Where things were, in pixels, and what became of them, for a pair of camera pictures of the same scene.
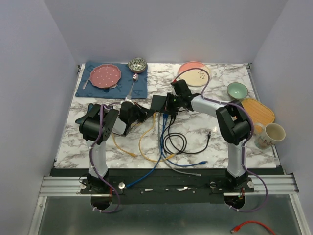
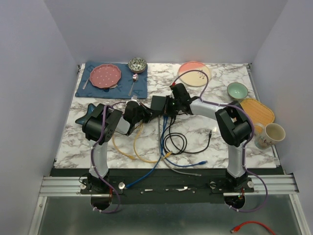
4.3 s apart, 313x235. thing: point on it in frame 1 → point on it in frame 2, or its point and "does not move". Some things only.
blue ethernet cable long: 164,125 does not move
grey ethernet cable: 162,157 does not move
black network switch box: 158,102 does not move
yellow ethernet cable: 140,139 → 165,156
